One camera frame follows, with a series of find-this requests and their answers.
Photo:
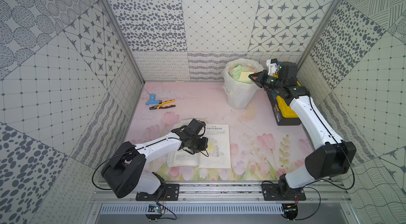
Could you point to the blue plastic faucet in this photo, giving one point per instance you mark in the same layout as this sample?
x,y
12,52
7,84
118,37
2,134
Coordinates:
x,y
152,100

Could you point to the yellow black pliers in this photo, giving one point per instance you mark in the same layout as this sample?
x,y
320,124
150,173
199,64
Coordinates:
x,y
163,105

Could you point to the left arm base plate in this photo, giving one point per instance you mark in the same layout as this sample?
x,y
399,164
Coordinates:
x,y
166,192

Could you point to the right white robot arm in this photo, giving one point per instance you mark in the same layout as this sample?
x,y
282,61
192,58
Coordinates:
x,y
332,155

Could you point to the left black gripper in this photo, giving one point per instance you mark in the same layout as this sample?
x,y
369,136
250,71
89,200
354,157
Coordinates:
x,y
199,143

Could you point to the sketch tutorial book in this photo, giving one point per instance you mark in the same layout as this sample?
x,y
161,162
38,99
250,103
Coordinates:
x,y
216,155

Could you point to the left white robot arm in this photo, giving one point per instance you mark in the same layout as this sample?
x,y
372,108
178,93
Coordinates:
x,y
134,170

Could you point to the floral pink table mat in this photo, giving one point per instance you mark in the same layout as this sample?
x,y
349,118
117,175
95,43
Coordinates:
x,y
259,148

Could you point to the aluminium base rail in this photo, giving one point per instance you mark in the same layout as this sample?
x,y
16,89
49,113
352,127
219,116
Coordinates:
x,y
216,192

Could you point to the yellow black toolbox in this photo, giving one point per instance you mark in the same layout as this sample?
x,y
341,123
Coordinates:
x,y
284,115

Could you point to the yellow sticky note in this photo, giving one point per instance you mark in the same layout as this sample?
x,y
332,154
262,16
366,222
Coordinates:
x,y
211,147
244,77

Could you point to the white trash bin with liner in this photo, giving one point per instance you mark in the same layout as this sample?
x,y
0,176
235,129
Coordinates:
x,y
239,94

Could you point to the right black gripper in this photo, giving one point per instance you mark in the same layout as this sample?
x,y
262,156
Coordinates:
x,y
259,80

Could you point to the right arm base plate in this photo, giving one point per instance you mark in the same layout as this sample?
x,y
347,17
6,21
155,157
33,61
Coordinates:
x,y
275,192

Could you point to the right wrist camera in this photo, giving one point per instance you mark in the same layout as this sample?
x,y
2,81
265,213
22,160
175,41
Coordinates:
x,y
273,66

